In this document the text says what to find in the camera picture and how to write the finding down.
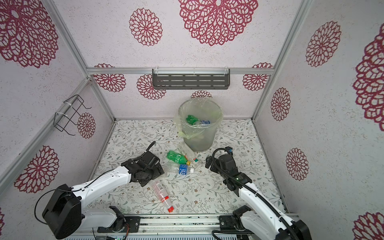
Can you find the dark grey wall shelf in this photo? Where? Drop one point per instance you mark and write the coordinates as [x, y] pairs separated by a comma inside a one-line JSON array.
[[191, 79]]

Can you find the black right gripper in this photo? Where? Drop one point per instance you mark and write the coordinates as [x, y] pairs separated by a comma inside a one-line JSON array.
[[216, 162]]

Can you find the crushed Pocari bottle blue label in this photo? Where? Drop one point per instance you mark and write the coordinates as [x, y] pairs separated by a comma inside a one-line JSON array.
[[180, 169]]

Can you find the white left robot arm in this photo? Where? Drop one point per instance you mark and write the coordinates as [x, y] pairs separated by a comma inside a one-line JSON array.
[[66, 210]]

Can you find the clear bottle green red label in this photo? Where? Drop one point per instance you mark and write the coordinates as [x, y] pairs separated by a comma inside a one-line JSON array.
[[189, 154]]

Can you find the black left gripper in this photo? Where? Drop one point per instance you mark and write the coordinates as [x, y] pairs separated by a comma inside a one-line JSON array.
[[157, 172]]

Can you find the clear bottle blue label blue cap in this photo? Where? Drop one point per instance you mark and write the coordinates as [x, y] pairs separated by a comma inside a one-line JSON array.
[[201, 122]]

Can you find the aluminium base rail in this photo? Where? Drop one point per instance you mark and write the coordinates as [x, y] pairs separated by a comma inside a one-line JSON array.
[[162, 227]]

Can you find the silver mesh waste bin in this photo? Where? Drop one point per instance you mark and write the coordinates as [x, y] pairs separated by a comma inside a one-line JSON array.
[[199, 135]]

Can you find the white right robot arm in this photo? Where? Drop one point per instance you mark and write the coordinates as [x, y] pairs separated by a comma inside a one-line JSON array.
[[264, 210]]

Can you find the green plastic bin liner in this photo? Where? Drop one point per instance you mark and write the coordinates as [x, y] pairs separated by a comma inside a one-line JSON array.
[[184, 127]]

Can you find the clear bottle red cap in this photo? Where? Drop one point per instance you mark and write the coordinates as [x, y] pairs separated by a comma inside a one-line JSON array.
[[162, 195]]

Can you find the green bottle yellow cap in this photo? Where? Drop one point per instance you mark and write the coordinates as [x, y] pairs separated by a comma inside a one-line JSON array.
[[178, 158], [191, 120]]

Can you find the black wire wall rack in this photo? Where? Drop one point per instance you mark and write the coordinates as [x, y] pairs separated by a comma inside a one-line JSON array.
[[64, 118]]

